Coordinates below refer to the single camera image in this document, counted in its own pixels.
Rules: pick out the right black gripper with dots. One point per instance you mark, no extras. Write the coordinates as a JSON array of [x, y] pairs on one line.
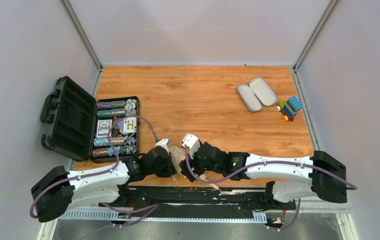
[[187, 166]]

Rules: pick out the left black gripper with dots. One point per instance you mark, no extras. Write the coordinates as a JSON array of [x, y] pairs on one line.
[[169, 163]]

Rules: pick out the beige folding umbrella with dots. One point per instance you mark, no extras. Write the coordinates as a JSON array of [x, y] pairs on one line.
[[177, 155]]

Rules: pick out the grey glasses case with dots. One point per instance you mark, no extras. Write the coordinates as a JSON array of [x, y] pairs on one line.
[[257, 94]]

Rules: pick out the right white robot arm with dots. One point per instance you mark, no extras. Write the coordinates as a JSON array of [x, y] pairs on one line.
[[318, 175]]

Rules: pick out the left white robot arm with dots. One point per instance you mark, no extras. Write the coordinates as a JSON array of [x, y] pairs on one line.
[[61, 190]]

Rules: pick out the black poker chip case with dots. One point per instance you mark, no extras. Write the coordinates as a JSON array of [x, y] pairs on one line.
[[82, 128]]

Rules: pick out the colourful toy block car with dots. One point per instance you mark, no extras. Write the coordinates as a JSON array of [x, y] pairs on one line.
[[289, 108]]

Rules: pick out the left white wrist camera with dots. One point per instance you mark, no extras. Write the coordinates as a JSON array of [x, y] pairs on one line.
[[163, 143]]

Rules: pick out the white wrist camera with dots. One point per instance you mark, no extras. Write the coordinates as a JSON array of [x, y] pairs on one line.
[[163, 143], [191, 143]]

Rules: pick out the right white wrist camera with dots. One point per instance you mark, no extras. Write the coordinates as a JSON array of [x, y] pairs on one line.
[[191, 143]]

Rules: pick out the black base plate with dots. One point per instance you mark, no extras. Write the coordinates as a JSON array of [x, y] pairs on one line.
[[137, 197]]

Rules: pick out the aluminium frame rail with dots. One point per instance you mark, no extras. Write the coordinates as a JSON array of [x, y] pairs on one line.
[[217, 213]]

